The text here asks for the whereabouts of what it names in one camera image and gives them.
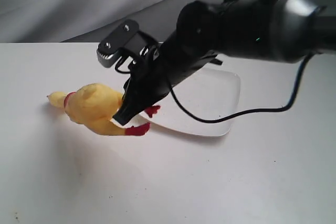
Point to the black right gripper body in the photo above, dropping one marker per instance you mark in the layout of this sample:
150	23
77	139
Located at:
240	29

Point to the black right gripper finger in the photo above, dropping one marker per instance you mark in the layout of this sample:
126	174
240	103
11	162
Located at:
145	87

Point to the yellow rubber chicken toy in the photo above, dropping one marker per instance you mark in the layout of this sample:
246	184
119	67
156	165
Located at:
93	106

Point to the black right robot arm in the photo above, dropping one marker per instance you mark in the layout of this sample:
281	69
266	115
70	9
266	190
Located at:
285	31

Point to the white square plate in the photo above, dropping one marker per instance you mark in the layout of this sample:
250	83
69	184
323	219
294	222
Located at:
209	94

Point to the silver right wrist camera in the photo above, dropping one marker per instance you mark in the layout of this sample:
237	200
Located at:
126	40

